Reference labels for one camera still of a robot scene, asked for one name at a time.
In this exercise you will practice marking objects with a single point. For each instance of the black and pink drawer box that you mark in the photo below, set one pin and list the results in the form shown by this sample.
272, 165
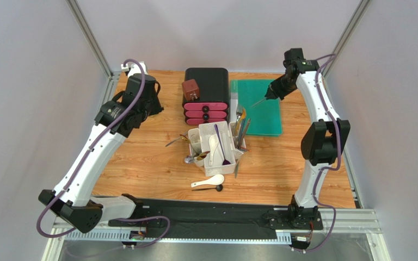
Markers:
214, 102

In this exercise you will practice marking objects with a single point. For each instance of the silver spoon in caddy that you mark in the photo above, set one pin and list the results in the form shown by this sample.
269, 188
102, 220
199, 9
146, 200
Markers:
189, 159

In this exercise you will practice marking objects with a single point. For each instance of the small silver fork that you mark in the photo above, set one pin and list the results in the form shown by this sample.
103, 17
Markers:
173, 141

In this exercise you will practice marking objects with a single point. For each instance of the teal cutting mat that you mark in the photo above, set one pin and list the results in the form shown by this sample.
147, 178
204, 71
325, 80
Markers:
266, 116

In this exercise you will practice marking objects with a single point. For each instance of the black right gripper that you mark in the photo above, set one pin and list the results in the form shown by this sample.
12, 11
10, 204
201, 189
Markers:
272, 91

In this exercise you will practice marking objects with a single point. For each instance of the gold spoon in caddy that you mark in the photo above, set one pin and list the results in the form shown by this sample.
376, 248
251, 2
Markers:
184, 138

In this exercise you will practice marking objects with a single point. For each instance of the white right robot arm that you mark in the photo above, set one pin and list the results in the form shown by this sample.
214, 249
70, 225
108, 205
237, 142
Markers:
324, 141

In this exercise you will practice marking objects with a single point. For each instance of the black mounting rail base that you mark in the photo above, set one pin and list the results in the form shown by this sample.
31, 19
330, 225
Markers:
211, 220

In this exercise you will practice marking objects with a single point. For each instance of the gold handled knife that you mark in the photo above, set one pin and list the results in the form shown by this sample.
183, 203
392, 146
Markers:
242, 117

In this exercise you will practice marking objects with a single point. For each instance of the large silver fork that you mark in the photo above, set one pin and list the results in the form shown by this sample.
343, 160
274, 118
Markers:
239, 113

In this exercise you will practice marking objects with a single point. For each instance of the brown relay block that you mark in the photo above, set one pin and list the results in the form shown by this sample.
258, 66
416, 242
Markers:
191, 90

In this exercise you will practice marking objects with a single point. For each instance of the black small spoon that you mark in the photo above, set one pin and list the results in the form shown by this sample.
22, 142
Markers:
218, 188

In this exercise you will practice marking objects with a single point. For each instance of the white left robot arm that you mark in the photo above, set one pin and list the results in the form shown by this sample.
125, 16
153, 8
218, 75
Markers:
72, 199

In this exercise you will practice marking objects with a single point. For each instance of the purple metal spoon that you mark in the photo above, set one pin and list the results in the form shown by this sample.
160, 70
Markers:
225, 161

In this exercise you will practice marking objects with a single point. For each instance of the white perforated utensil caddy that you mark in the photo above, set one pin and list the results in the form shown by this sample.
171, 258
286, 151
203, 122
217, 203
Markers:
199, 143

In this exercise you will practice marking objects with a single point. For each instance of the white ceramic spoon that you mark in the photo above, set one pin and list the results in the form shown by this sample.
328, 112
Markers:
213, 144
214, 180

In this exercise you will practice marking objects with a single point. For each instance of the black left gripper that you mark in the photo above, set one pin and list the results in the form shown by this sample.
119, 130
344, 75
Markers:
157, 106

